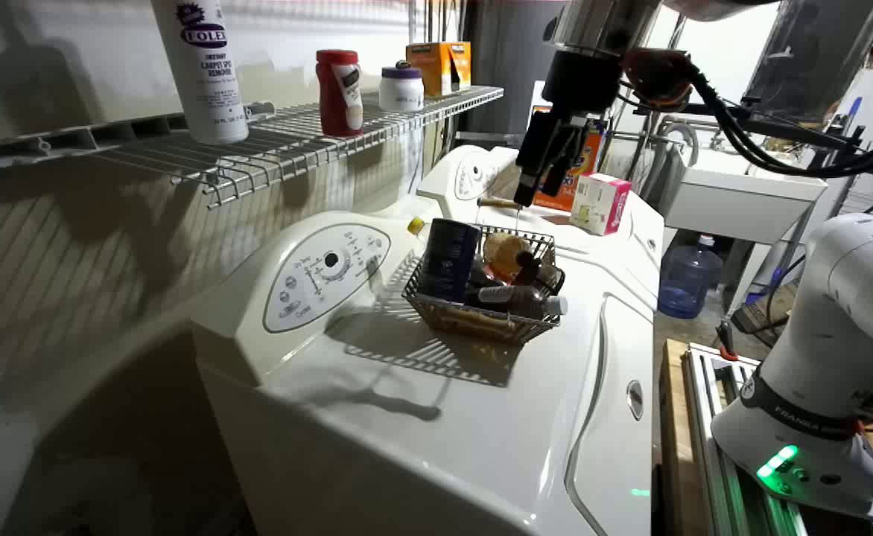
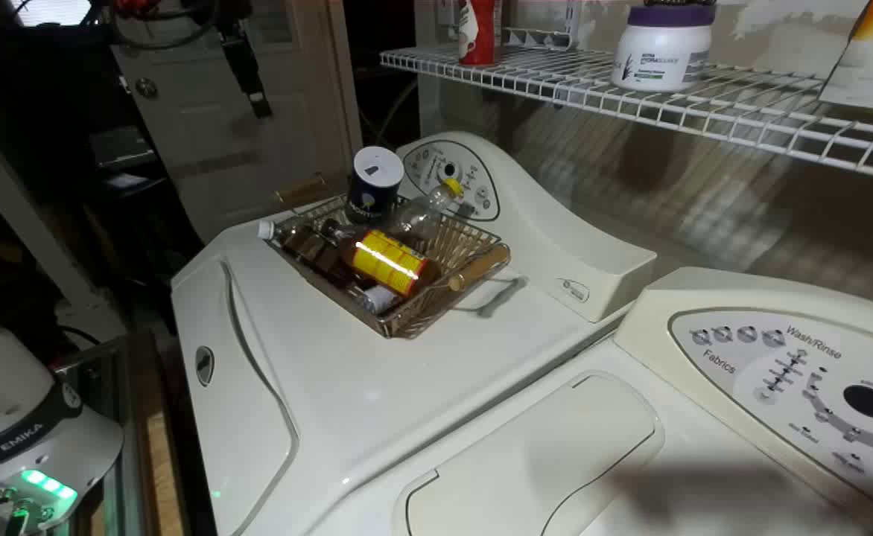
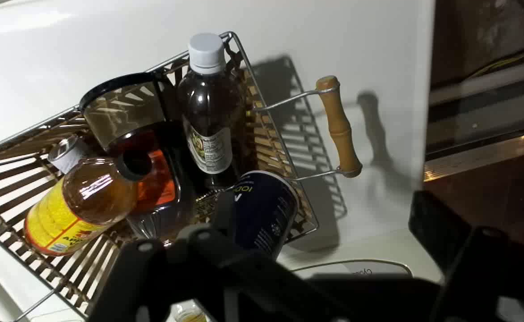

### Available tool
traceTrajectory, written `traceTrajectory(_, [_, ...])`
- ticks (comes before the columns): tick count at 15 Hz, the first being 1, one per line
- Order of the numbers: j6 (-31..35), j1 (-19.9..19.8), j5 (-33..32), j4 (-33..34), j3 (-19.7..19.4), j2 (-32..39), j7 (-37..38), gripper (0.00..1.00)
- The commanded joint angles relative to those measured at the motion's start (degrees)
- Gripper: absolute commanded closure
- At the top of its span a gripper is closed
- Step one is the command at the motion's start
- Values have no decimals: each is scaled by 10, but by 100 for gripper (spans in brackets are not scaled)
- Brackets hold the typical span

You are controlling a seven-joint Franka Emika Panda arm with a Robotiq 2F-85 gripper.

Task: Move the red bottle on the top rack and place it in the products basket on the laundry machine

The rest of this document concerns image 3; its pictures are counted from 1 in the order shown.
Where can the reddish bottle black cap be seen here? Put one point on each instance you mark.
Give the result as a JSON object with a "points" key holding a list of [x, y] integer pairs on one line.
{"points": [[159, 179]]}

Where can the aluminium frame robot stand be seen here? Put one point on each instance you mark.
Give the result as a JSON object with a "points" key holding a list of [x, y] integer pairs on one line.
{"points": [[481, 154]]}

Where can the clear cup black rim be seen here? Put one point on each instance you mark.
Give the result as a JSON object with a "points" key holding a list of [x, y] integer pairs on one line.
{"points": [[123, 113]]}

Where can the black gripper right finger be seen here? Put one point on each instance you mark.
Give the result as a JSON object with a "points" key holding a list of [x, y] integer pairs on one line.
{"points": [[499, 279]]}

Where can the dark brown bottle white cap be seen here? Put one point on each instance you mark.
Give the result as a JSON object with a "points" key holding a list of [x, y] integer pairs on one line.
{"points": [[209, 108]]}

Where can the white washing machine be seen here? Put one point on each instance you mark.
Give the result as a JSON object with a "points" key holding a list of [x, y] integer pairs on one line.
{"points": [[333, 36]]}

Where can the dark blue cylindrical can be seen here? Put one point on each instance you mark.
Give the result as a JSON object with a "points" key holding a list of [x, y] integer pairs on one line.
{"points": [[266, 208]]}

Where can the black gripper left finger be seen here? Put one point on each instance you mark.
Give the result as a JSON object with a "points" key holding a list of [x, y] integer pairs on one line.
{"points": [[132, 286]]}

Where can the amber bottle yellow label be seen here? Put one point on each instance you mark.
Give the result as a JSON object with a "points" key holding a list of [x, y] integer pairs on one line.
{"points": [[82, 202]]}

